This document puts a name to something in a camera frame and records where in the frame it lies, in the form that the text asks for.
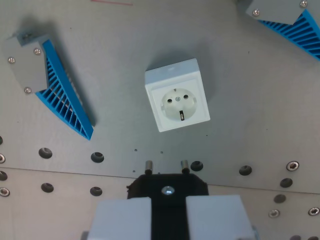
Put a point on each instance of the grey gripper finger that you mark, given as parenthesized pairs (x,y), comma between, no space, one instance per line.
(215,217)
(122,220)

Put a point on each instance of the black plug with metal pins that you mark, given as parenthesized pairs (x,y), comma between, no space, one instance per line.
(168,207)

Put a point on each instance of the hex socket table bolt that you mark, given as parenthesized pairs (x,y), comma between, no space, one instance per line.
(292,165)
(313,211)
(274,213)
(1,158)
(4,192)

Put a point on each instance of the blue ribbed wedge fixture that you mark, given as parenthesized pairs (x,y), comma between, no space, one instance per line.
(300,32)
(66,105)

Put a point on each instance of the white wall socket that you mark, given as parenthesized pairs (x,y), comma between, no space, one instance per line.
(177,100)

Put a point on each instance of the silver bracket screw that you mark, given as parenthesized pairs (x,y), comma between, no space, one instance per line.
(37,51)
(10,60)
(27,90)
(303,3)
(255,12)

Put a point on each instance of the grey mounting bracket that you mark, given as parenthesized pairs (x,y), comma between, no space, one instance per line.
(275,11)
(27,70)

